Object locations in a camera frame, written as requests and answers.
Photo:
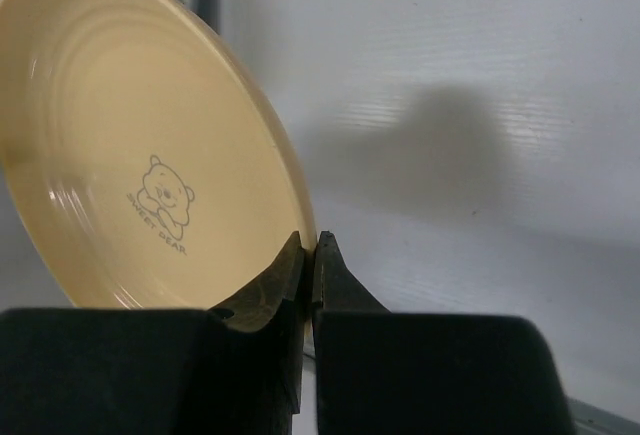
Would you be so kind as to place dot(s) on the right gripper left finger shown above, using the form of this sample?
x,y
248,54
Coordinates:
x,y
235,368

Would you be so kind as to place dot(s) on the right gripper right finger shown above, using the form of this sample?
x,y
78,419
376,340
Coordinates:
x,y
379,372

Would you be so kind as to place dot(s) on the yellow bear plastic plate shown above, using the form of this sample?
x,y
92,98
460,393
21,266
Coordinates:
x,y
148,168

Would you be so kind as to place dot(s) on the aluminium front rail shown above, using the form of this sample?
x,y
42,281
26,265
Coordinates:
x,y
604,408

